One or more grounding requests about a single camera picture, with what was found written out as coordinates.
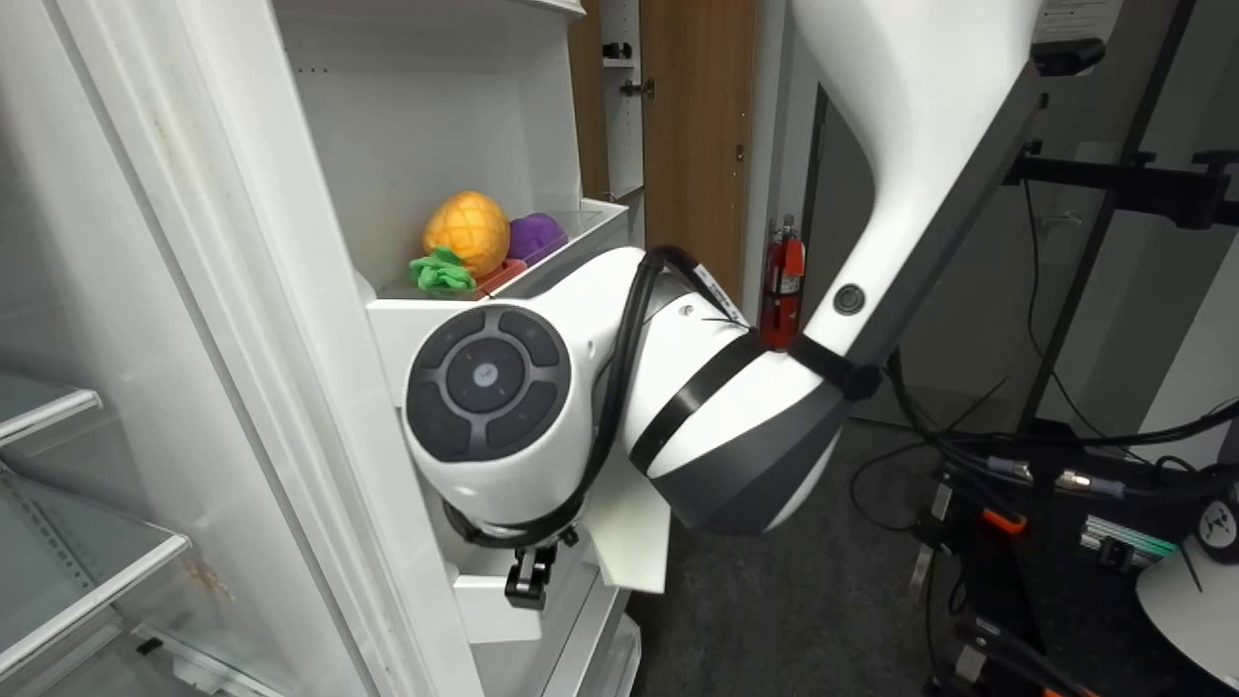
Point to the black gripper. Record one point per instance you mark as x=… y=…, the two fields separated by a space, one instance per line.
x=534 y=575

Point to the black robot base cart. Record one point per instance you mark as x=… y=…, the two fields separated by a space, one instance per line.
x=1032 y=518

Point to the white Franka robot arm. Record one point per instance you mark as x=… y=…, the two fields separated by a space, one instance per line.
x=722 y=429

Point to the white empty middle door bin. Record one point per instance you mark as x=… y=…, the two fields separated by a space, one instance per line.
x=498 y=622

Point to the white door bin holding toys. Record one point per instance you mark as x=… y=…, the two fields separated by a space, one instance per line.
x=390 y=331

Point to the red plush toy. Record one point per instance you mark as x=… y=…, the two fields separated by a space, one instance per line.
x=504 y=272

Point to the green plush toy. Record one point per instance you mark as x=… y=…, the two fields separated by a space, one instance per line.
x=442 y=272

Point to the purple plush toy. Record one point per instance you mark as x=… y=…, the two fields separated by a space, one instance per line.
x=538 y=239

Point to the orange plush toy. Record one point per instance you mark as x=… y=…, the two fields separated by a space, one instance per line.
x=465 y=232

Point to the red fire extinguisher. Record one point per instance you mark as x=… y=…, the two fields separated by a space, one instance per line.
x=784 y=276

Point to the white refrigerator body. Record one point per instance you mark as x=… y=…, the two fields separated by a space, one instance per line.
x=196 y=257

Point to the brown wooden panel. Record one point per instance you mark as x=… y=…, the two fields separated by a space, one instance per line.
x=700 y=131

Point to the white open refrigerator door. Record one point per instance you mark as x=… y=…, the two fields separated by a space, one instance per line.
x=390 y=118

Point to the white round disc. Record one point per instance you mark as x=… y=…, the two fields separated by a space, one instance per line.
x=1196 y=622

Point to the black camera stand pole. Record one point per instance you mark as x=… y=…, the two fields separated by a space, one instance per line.
x=1125 y=180

